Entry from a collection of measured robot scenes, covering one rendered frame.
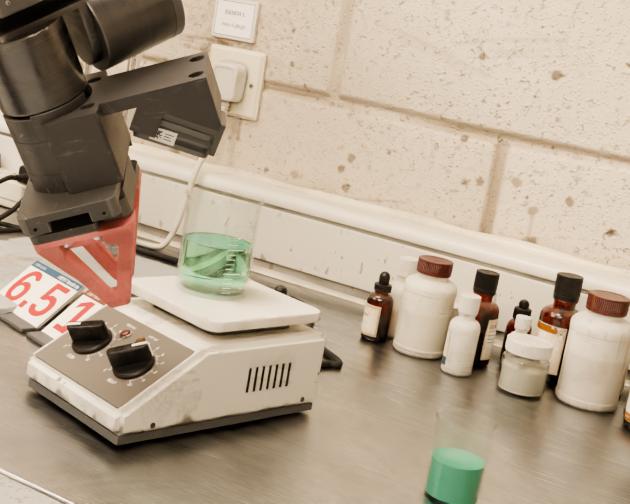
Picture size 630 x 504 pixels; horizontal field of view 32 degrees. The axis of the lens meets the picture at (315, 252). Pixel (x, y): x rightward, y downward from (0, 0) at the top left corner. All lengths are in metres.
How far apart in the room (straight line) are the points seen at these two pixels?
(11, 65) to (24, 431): 0.27
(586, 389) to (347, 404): 0.25
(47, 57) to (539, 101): 0.69
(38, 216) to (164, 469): 0.20
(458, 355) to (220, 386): 0.33
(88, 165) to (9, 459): 0.21
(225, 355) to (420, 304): 0.33
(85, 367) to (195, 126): 0.23
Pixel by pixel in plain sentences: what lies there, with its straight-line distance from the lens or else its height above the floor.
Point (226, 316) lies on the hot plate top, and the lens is 0.83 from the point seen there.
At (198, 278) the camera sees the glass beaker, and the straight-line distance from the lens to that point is 0.87.
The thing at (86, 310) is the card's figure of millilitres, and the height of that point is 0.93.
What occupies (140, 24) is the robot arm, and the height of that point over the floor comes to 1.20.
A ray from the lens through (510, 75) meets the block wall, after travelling 1.25.
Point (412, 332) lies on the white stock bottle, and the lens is 1.12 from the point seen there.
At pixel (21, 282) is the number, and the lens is 1.10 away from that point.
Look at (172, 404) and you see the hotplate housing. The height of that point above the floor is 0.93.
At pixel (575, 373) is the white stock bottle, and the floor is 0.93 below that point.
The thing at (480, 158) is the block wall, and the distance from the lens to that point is 1.26.
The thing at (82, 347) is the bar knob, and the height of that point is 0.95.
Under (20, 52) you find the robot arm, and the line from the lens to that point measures 0.68.
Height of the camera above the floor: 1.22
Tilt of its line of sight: 12 degrees down
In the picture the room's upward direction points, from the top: 10 degrees clockwise
